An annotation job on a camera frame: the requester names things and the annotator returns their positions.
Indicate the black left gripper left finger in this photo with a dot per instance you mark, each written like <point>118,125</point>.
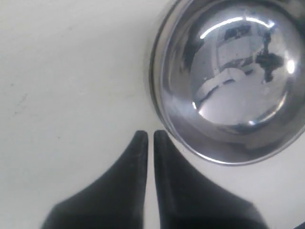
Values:
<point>113,201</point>

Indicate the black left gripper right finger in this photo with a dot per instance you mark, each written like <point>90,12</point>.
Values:
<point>189,200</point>

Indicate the dimpled stainless steel bowl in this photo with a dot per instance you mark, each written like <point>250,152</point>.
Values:
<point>227,77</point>

